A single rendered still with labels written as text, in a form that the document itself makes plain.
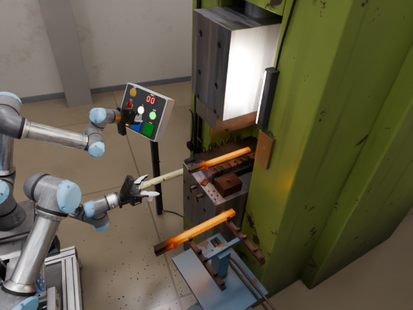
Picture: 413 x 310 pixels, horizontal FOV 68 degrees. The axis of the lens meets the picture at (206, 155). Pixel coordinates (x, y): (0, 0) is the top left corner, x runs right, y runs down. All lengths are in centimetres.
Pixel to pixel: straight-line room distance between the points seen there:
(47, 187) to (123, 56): 330
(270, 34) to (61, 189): 101
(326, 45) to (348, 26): 8
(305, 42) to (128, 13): 332
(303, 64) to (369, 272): 198
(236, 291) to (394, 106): 107
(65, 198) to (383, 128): 134
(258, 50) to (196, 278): 108
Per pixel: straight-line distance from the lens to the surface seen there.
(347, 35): 108
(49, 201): 127
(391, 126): 153
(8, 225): 184
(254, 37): 130
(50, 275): 237
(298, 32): 116
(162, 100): 190
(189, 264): 164
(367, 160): 165
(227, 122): 149
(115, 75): 450
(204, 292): 157
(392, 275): 288
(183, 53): 460
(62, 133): 152
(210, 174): 169
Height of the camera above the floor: 213
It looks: 40 degrees down
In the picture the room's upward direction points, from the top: 3 degrees clockwise
